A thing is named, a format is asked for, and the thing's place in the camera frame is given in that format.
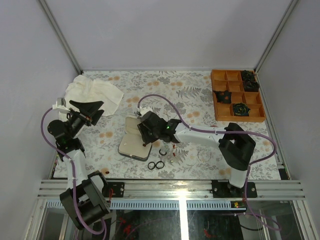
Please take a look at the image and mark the white crumpled cloth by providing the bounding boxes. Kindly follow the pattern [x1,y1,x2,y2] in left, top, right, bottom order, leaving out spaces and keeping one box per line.
[64,75,124,117]

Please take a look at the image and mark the floral patterned tablecloth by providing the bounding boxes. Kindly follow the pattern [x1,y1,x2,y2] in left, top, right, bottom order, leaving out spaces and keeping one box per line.
[52,69,283,181]

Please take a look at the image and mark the dark fabric flower in tray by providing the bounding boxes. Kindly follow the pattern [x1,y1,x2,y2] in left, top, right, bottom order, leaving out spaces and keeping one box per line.
[240,70,260,92]

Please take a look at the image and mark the wooden compartment tray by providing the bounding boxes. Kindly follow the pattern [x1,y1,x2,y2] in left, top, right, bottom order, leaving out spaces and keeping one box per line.
[210,69,266,123]

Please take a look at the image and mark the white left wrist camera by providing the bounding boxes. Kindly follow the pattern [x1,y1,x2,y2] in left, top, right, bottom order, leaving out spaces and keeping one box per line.
[52,97,70,114]

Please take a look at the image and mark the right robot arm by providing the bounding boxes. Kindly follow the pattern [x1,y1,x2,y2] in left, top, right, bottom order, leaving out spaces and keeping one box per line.
[137,111,256,198]

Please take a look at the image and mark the cream navy jewelry box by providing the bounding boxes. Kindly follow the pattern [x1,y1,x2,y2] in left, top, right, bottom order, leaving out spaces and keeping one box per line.
[118,115,152,162]

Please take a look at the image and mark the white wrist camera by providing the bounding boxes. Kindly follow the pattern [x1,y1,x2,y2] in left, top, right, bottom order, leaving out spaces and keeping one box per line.
[52,97,70,114]
[137,106,153,117]

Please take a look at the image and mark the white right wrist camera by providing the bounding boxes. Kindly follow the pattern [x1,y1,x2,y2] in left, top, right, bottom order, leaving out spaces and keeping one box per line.
[137,106,153,117]

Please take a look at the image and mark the aluminium mounting rail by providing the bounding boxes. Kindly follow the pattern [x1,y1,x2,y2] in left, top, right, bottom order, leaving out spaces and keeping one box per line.
[37,178,307,211]

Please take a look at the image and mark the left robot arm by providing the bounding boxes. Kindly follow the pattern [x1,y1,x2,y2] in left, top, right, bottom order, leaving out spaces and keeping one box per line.
[47,98,110,235]

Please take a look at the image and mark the dark flower with blue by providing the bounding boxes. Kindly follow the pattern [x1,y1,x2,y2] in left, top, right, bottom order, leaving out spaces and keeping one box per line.
[232,102,251,117]

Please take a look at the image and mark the silver hoop bangle right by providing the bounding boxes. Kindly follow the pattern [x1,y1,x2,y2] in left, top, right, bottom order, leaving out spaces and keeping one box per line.
[197,150,212,163]

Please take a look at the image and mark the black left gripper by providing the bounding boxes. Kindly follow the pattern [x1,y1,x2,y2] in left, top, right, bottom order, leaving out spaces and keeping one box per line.
[66,100,105,139]

